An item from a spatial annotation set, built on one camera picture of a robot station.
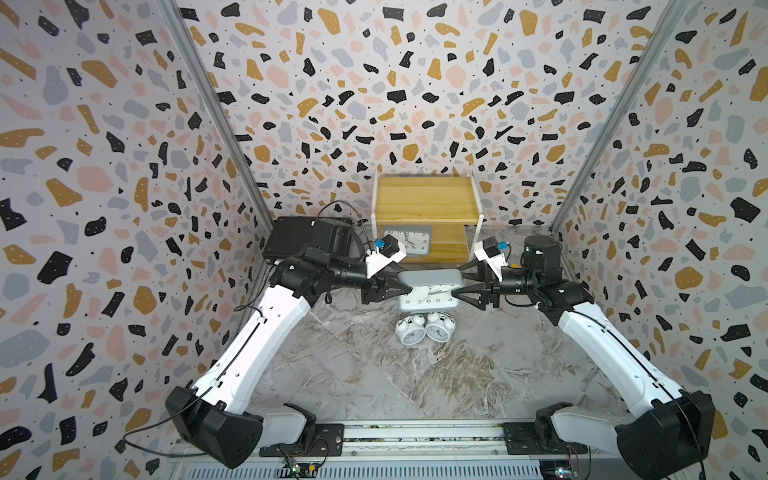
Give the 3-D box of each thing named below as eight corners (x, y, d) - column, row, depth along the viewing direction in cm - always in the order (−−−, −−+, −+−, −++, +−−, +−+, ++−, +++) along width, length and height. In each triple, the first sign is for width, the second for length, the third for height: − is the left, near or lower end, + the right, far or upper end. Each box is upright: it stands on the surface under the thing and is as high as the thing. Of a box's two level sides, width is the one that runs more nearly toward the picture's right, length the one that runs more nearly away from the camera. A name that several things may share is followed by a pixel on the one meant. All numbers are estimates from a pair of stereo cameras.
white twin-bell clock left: (402, 349, 91) (402, 335, 84) (396, 335, 94) (395, 320, 87) (424, 340, 93) (427, 325, 86) (418, 326, 96) (419, 311, 89)
